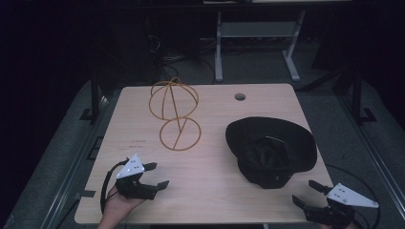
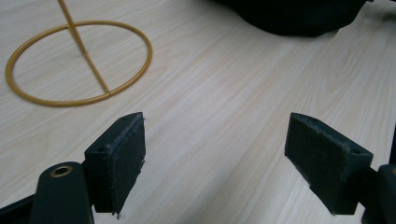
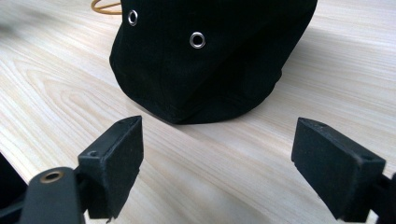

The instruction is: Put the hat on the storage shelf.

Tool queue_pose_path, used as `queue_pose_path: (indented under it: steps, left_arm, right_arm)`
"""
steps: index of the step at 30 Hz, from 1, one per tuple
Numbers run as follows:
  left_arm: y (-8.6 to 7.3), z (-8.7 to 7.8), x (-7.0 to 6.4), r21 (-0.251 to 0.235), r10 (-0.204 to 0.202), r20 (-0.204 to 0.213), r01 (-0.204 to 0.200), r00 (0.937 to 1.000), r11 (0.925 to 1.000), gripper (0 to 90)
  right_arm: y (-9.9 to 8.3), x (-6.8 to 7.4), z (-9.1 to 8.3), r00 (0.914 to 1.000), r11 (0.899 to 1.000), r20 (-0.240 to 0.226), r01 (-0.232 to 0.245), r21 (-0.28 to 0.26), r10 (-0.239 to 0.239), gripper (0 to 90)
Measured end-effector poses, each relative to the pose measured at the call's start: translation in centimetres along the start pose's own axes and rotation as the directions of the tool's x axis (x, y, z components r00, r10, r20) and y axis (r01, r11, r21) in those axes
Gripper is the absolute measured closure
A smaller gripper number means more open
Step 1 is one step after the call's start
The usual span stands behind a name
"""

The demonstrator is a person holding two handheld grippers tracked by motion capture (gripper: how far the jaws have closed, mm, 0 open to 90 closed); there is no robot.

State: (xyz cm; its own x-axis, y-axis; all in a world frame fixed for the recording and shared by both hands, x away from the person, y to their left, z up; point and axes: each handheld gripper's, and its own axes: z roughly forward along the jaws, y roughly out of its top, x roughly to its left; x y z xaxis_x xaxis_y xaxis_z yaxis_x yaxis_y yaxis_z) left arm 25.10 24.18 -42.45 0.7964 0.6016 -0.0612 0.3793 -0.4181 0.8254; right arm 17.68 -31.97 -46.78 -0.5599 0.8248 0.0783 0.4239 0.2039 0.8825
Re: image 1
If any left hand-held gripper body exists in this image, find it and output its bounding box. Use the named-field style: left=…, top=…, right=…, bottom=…
left=115, top=154, right=160, bottom=201

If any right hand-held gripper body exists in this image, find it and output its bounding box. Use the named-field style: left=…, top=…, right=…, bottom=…
left=302, top=182, right=380, bottom=229

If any person's left hand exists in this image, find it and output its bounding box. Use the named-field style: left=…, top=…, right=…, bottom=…
left=100, top=185, right=146, bottom=225

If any black bucket hat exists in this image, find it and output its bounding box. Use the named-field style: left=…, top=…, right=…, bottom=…
left=224, top=115, right=318, bottom=190

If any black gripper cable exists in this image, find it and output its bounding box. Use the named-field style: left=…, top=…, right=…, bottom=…
left=324, top=163, right=382, bottom=229
left=99, top=157, right=132, bottom=215

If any aluminium floor rail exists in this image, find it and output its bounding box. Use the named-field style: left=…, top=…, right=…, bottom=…
left=336, top=94, right=405, bottom=213
left=39, top=94, right=112, bottom=229

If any gold wire hat stand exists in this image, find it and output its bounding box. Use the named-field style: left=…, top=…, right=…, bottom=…
left=148, top=76, right=203, bottom=152

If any black upright post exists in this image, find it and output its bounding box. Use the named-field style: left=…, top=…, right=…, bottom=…
left=351, top=67, right=377, bottom=124
left=79, top=70, right=101, bottom=124

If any tangle of dark floor cables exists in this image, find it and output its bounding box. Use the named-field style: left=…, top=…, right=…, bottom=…
left=145, top=31, right=218, bottom=85

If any grey metal stand frame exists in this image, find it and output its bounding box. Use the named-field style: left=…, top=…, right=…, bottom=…
left=214, top=9, right=308, bottom=83

